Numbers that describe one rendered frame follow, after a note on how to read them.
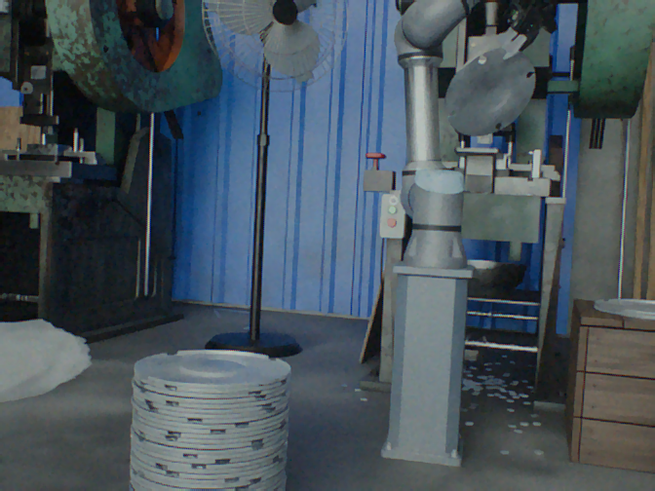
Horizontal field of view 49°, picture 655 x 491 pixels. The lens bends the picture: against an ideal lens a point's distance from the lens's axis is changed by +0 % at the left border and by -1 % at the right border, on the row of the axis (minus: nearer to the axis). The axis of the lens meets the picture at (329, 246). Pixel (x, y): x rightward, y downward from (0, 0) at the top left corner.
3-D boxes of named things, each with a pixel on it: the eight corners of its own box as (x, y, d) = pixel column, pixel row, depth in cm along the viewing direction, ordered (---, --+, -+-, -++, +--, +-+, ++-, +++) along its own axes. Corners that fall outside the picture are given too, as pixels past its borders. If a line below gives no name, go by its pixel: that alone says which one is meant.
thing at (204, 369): (322, 375, 136) (322, 371, 136) (191, 397, 115) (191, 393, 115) (229, 349, 156) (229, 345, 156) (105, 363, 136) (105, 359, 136)
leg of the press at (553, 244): (571, 415, 213) (593, 109, 208) (531, 410, 216) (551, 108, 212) (561, 358, 301) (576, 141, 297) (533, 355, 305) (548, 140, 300)
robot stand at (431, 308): (461, 467, 165) (473, 271, 163) (380, 457, 169) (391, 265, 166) (463, 441, 183) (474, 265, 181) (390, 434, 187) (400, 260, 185)
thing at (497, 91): (542, 109, 222) (540, 107, 223) (527, 31, 202) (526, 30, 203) (457, 151, 223) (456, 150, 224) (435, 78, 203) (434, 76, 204)
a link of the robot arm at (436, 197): (417, 224, 166) (421, 165, 166) (405, 222, 180) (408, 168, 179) (468, 226, 168) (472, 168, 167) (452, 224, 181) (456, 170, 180)
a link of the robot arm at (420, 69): (409, 223, 178) (401, -1, 175) (397, 222, 193) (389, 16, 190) (456, 221, 180) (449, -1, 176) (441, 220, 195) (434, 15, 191)
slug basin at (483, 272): (525, 301, 230) (527, 270, 230) (419, 292, 239) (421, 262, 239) (526, 290, 263) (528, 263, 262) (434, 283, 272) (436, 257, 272)
